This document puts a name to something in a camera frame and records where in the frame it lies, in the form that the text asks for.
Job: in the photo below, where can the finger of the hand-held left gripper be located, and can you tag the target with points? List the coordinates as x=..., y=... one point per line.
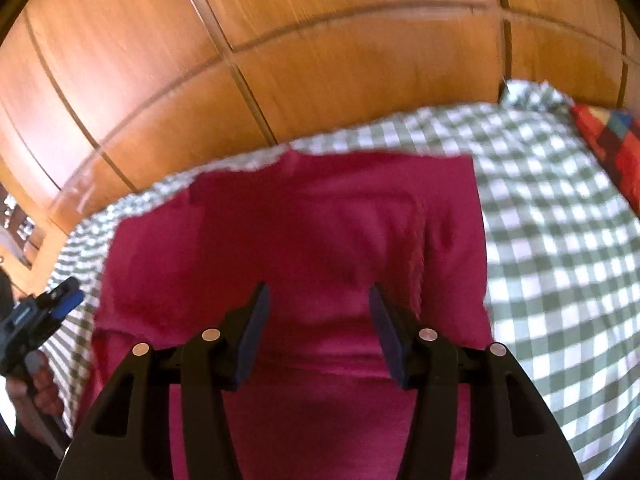
x=60, y=290
x=67, y=307

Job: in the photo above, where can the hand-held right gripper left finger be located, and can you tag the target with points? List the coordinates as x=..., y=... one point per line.
x=252, y=332

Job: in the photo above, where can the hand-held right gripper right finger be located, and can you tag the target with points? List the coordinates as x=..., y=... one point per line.
x=387, y=332

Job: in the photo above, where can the dark red garment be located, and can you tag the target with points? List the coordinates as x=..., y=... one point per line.
x=310, y=240

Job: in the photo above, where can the person's left hand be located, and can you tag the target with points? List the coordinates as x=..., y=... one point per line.
x=42, y=387

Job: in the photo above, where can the green white checkered bed sheet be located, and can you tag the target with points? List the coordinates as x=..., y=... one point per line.
x=555, y=230

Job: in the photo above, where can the wooden panelled wardrobe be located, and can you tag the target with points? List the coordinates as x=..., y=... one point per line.
x=250, y=50

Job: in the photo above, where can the red plaid pillow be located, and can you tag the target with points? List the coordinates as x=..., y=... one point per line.
x=612, y=145

